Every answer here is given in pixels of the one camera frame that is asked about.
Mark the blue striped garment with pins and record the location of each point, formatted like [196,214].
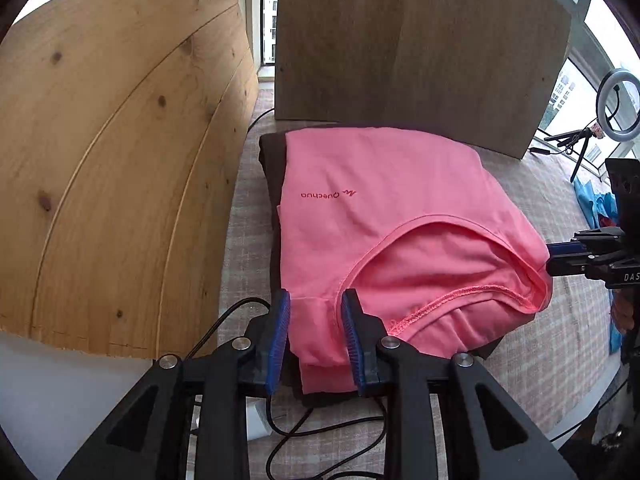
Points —
[595,205]

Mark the person's right hand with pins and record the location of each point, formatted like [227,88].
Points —
[625,310]

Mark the white power adapter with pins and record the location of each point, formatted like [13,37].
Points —
[257,420]

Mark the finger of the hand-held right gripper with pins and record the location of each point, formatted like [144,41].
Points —
[565,249]
[575,266]

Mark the dark brown folded garment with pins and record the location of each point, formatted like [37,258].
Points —
[272,175]

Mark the dark red garment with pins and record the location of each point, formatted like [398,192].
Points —
[607,222]

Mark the pine wood board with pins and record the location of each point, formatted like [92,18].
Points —
[125,160]

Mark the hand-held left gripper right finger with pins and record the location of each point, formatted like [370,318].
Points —
[352,340]

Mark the grey particle board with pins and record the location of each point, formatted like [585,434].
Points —
[400,60]

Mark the beige plaid blanket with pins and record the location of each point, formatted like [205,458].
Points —
[525,360]

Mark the black tripod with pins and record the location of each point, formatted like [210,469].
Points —
[567,136]

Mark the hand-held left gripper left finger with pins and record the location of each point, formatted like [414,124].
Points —
[280,340]

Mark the pink t-shirt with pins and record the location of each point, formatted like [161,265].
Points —
[400,210]

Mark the apartment buildings outside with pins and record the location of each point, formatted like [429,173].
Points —
[562,90]

